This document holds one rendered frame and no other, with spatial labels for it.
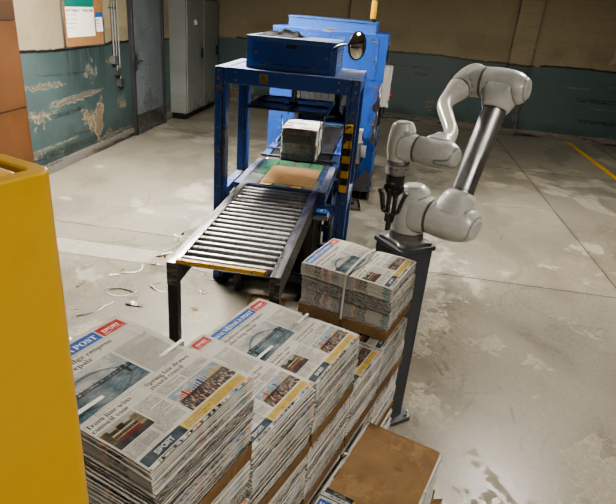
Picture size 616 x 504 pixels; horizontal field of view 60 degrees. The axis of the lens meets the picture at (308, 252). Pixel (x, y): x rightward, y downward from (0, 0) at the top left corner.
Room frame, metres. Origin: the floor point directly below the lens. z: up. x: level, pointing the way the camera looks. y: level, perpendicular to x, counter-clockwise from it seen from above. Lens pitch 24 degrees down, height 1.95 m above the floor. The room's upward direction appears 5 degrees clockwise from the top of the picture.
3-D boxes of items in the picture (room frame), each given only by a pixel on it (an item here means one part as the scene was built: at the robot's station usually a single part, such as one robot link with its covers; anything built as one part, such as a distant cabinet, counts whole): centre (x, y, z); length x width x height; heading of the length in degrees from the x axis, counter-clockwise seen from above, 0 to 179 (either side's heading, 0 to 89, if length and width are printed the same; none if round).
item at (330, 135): (5.03, 0.07, 0.75); 1.53 x 0.64 x 0.10; 173
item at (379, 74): (6.60, -0.16, 1.04); 1.51 x 1.30 x 2.07; 173
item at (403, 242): (2.32, -0.43, 1.03); 0.22 x 0.18 x 0.06; 30
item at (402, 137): (2.08, -0.33, 1.50); 0.13 x 0.11 x 0.16; 52
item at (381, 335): (1.86, -0.31, 0.86); 0.29 x 0.16 x 0.04; 154
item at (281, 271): (2.87, 0.06, 0.74); 1.34 x 0.05 x 0.12; 173
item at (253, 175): (3.91, 0.20, 0.75); 0.70 x 0.65 x 0.10; 173
